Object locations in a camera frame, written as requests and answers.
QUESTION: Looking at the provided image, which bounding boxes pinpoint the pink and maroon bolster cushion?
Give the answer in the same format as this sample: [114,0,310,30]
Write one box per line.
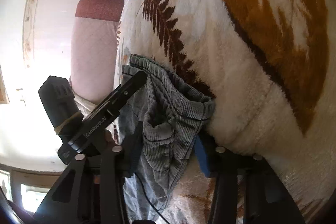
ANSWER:
[71,0,124,105]

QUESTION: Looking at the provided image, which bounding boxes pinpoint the grey-blue denim pants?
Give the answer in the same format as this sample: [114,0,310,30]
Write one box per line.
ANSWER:
[118,55,215,223]

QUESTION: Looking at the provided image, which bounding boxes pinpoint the cream leaf-print fleece blanket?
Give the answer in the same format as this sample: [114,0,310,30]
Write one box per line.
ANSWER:
[119,0,335,223]

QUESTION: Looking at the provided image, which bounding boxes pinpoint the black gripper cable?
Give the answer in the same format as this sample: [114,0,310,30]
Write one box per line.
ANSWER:
[132,170,172,224]

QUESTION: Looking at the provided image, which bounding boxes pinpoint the white leaf-print pillow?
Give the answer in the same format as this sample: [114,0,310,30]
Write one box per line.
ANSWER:
[68,77,97,118]

